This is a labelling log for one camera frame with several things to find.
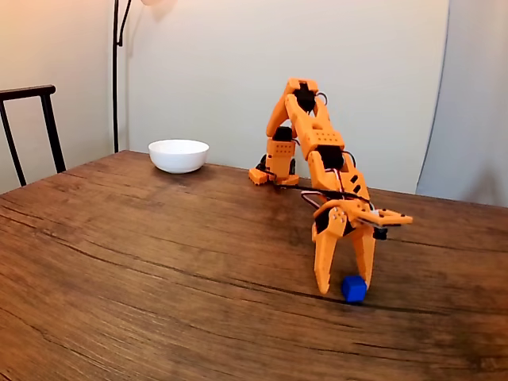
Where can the blue cube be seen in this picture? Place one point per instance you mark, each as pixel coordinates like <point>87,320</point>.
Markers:
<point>353,289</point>

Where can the white bowl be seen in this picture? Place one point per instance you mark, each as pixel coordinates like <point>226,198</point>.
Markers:
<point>178,158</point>

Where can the black clamp knob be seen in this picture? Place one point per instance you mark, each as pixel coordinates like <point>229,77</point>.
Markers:
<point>294,166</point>

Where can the white backdrop sheet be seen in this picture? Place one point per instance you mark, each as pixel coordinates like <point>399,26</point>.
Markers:
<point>198,79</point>

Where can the black floor lamp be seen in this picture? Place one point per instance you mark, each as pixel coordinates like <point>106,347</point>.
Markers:
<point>115,79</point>

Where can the black chair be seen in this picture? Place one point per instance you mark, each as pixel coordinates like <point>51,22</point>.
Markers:
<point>28,90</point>

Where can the orange-mounted black camera box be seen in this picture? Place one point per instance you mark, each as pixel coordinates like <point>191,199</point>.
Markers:
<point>391,218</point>

